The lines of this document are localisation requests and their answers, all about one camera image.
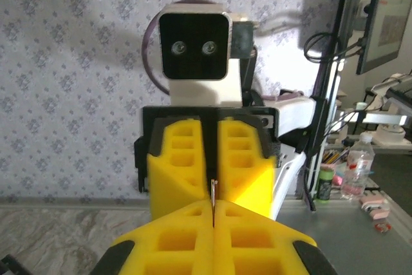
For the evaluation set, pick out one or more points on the metal key holder with rings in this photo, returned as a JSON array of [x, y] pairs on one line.
[[214, 191]]

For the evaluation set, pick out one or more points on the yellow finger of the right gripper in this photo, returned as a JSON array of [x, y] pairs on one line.
[[174, 185], [251, 188]]

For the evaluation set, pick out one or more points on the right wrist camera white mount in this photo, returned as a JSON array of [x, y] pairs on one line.
[[193, 36]]

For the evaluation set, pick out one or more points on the aluminium table side rail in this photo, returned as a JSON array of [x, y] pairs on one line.
[[64, 202]]

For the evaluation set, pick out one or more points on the grey metal bench panel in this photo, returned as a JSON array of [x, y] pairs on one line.
[[347, 249]]

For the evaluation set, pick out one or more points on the pink eraser block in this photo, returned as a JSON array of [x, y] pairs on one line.
[[371, 202]]

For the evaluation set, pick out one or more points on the bundle of coloured pencils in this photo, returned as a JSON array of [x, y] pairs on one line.
[[334, 156]]

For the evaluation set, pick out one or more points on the dark flat monitor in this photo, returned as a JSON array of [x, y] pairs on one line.
[[386, 14]]

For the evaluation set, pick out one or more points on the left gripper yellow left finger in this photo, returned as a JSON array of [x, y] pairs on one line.
[[174, 246]]

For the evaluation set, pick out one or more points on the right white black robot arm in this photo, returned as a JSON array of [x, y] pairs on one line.
[[289, 110]]

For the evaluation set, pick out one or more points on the clear plastic water bottle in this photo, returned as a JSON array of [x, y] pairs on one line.
[[357, 168]]

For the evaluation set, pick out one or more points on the black upright stand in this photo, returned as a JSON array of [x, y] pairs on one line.
[[317, 133]]

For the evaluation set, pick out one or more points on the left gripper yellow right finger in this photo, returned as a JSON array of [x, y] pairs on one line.
[[257, 246]]

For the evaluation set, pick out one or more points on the green capped small bottle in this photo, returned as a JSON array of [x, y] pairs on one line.
[[325, 185]]

